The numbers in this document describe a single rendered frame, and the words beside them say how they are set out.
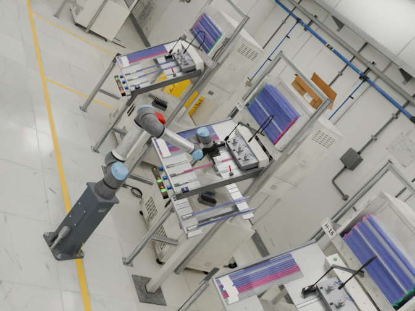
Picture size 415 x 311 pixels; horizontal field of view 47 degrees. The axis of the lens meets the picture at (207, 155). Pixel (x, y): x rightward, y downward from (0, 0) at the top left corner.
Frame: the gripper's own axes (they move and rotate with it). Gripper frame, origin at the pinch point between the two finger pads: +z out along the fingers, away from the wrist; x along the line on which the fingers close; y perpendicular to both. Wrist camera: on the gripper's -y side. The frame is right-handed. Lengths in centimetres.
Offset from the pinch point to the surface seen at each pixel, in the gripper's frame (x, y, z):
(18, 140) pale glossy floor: 104, -137, -25
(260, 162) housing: -7.9, 32.5, 13.3
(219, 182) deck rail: -9.9, -2.4, 10.7
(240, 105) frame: 55, 44, 8
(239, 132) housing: 29.9, 31.6, 11.9
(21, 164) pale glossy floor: 72, -137, -25
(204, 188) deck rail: -9.9, -14.2, 8.9
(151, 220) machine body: 30, -67, 59
